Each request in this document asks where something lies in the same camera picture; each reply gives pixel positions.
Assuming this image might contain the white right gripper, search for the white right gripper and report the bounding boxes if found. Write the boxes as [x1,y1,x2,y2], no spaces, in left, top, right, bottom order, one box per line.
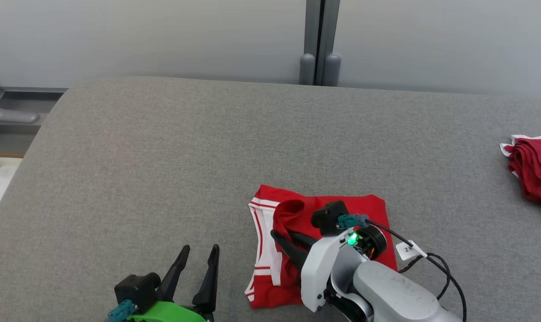
[270,229,365,313]

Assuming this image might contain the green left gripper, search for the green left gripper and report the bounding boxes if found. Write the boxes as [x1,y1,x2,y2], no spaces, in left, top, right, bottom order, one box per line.
[127,244,221,322]

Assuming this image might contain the red white Bulls jersey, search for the red white Bulls jersey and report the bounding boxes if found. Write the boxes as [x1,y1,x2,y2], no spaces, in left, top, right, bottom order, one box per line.
[246,184,399,310]

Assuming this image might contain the red white basketball shorts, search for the red white basketball shorts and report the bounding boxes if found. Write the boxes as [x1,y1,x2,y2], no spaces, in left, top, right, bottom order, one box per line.
[500,134,541,219]

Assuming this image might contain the black round right gripper motor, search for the black round right gripper motor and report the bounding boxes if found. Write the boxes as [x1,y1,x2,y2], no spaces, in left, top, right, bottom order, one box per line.
[349,225,388,261]

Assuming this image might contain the grey fabric sofa cushion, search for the grey fabric sofa cushion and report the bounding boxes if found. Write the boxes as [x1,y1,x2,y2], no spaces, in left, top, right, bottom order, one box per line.
[0,76,541,322]

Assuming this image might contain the teal right cable connector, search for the teal right cable connector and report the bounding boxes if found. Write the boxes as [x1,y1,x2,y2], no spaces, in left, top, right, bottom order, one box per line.
[337,214,370,229]

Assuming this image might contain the teal cable connector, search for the teal cable connector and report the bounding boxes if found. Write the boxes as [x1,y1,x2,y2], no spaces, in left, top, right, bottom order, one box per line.
[337,214,370,229]
[106,299,137,322]

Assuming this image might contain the teal left cable connector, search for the teal left cable connector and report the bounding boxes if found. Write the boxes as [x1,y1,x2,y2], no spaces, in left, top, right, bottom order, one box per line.
[106,299,137,322]

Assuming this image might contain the white paper cable tag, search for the white paper cable tag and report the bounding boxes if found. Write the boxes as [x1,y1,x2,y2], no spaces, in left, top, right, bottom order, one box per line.
[395,240,428,262]

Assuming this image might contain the grey partition post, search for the grey partition post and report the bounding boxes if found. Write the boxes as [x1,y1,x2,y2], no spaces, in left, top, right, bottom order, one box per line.
[299,0,319,86]
[319,0,342,87]

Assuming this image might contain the grey metal handle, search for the grey metal handle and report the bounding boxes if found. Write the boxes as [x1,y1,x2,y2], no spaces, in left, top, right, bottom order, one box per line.
[0,67,41,126]

